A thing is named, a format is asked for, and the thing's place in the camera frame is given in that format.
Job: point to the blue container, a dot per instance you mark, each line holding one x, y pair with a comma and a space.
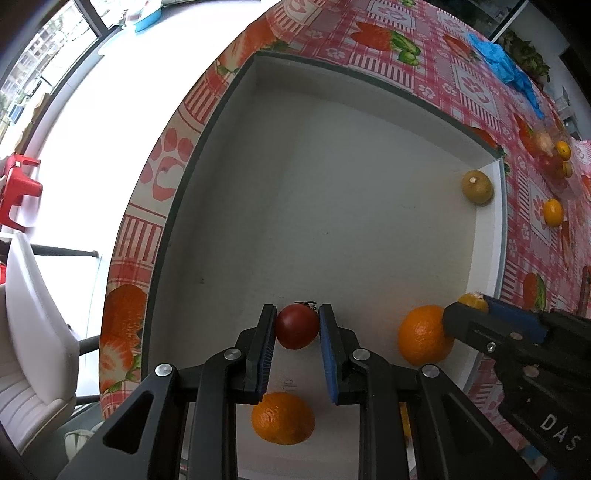
147, 21

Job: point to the textured orange mandarin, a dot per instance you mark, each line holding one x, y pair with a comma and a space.
282, 417
422, 337

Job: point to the clear glass bowl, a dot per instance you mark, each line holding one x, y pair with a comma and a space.
554, 180

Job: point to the physalis in dry husk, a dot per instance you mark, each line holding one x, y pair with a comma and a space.
544, 142

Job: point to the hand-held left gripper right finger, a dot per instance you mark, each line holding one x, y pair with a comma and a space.
328, 355

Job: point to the blue plastic gloves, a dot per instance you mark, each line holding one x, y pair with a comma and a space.
498, 60

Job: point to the orange cherry tomato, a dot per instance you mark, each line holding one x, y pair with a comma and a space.
473, 302

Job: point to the white box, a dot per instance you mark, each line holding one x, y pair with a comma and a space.
323, 207

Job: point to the small smooth orange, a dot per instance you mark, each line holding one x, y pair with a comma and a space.
552, 212

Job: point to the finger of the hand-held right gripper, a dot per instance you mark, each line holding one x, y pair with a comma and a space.
475, 330
517, 321

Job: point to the white chair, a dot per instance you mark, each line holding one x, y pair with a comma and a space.
32, 332

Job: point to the red plastic stool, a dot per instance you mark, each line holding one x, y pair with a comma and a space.
21, 184

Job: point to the tan round longan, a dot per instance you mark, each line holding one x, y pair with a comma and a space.
477, 187

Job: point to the green potted plant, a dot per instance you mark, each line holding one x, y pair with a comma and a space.
528, 53

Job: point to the large smooth orange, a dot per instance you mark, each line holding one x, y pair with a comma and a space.
563, 150

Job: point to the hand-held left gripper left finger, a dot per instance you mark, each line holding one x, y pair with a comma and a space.
265, 355

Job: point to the dark red cherry tomato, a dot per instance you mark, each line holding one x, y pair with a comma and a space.
298, 325

